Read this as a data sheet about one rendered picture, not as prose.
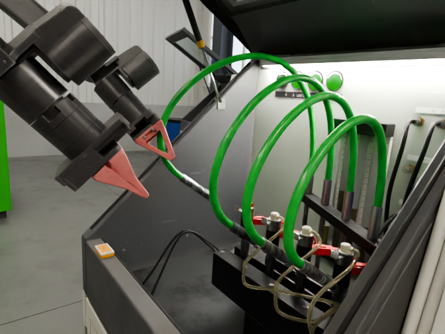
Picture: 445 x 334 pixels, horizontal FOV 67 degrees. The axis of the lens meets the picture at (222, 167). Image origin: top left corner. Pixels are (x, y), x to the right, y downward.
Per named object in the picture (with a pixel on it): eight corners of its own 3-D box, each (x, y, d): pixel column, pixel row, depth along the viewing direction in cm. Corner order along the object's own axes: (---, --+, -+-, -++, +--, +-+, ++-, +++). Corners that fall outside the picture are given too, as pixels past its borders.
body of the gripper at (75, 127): (134, 126, 39) (83, 76, 36) (67, 190, 37) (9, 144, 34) (127, 122, 45) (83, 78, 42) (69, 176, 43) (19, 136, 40)
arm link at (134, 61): (82, 71, 72) (69, 54, 64) (124, 39, 74) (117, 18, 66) (119, 112, 72) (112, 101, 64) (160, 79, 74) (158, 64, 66)
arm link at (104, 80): (93, 90, 70) (87, 83, 64) (119, 70, 71) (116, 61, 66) (116, 116, 71) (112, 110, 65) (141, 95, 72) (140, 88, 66)
